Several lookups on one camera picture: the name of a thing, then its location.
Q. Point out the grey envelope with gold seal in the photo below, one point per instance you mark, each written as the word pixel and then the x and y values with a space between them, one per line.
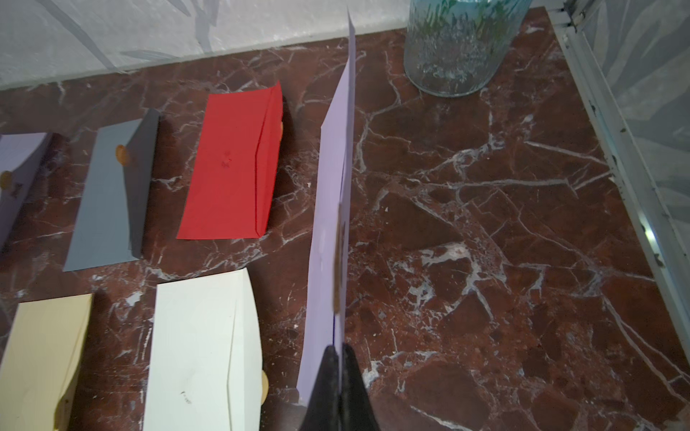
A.
pixel 111 218

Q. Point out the blue glass vase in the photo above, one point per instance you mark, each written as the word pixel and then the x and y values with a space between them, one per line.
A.
pixel 454 48

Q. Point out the tan kraft envelope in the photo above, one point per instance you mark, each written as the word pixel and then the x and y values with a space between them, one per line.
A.
pixel 40 367

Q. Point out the cream white envelope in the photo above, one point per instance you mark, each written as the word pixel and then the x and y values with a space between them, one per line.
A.
pixel 205 368

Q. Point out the lilac envelope with gold seal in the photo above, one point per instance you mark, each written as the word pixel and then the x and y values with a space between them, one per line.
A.
pixel 21 156

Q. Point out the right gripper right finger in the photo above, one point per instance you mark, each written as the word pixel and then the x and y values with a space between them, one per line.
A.
pixel 357 413

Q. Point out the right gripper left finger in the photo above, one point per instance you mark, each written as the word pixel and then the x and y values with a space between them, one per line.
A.
pixel 323 408

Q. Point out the red envelope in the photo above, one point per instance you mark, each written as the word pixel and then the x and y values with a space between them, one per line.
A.
pixel 235 168

